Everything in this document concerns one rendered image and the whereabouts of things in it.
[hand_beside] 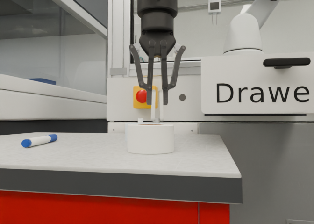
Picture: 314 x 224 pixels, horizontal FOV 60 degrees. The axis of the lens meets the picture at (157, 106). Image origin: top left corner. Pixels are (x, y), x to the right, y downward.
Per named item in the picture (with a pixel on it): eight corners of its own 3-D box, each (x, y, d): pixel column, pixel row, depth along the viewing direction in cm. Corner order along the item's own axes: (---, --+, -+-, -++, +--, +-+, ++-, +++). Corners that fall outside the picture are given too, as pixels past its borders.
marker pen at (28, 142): (30, 148, 45) (30, 138, 45) (20, 148, 45) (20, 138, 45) (57, 140, 59) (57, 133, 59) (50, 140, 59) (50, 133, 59)
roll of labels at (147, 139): (183, 151, 40) (183, 124, 40) (146, 155, 36) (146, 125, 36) (154, 147, 46) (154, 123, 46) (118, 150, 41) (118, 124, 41)
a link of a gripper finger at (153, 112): (155, 89, 60) (152, 89, 60) (154, 121, 60) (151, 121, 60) (154, 90, 63) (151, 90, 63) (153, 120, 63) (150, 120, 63)
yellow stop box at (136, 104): (154, 108, 83) (154, 84, 83) (132, 108, 84) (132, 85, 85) (158, 108, 88) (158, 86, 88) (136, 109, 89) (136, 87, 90)
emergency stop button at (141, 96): (148, 102, 81) (148, 89, 81) (135, 103, 82) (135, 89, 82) (150, 103, 84) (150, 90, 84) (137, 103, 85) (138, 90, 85)
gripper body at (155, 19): (173, 23, 66) (173, 60, 66) (139, 22, 66) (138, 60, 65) (177, 10, 59) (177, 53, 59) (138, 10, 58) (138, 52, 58)
